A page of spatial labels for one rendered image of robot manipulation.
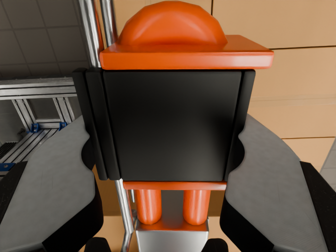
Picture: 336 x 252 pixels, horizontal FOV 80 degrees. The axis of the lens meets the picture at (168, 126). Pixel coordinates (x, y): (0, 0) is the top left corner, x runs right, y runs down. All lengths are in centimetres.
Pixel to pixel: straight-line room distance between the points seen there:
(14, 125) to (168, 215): 150
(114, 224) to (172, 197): 27
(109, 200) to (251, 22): 70
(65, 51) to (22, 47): 26
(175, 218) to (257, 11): 73
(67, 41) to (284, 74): 120
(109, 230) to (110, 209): 5
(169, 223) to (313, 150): 106
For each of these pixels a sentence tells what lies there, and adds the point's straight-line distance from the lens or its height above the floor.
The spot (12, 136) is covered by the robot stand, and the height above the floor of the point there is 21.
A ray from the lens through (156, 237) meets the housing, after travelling 19.
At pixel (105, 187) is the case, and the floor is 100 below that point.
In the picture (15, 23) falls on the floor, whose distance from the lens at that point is 160.
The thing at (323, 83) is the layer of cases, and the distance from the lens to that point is 101.
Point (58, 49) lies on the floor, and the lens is 151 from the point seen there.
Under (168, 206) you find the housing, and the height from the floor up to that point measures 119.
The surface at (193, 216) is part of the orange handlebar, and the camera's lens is 18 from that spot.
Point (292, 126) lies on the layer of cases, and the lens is 105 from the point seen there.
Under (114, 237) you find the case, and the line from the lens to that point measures 50.
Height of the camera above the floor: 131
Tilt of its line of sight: 58 degrees down
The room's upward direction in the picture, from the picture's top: 179 degrees counter-clockwise
